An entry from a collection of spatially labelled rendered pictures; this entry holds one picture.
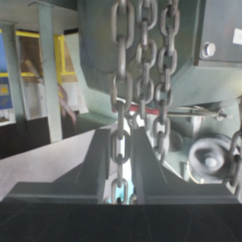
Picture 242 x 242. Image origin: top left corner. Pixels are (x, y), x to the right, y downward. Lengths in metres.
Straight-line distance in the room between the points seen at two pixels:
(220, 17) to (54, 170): 0.64
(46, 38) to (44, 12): 0.07
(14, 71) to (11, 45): 0.11
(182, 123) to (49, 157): 0.95
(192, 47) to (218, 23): 0.04
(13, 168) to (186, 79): 0.55
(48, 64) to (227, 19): 0.50
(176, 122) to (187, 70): 1.12
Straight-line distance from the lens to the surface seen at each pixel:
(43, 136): 1.04
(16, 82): 0.94
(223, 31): 0.26
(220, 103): 0.48
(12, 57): 0.94
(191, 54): 0.23
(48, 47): 0.62
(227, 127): 1.24
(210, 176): 1.23
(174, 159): 1.44
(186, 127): 1.32
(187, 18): 0.24
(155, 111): 0.34
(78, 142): 0.72
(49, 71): 0.62
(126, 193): 0.18
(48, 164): 0.68
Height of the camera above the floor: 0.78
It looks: 17 degrees up
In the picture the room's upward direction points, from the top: 179 degrees counter-clockwise
